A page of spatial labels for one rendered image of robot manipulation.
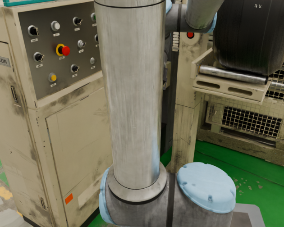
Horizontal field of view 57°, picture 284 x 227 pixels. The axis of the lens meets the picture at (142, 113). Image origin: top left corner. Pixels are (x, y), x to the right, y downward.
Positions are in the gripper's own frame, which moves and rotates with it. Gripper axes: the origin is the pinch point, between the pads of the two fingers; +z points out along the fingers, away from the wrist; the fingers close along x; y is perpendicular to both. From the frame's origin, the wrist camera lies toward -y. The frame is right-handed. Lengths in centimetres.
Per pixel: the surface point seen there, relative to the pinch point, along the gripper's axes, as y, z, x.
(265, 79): 59, -46, 10
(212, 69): 38, -54, 23
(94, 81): -17, -32, 37
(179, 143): 48, -39, 82
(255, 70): 52, -47, 7
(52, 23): -39, -33, 11
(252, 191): 109, -23, 86
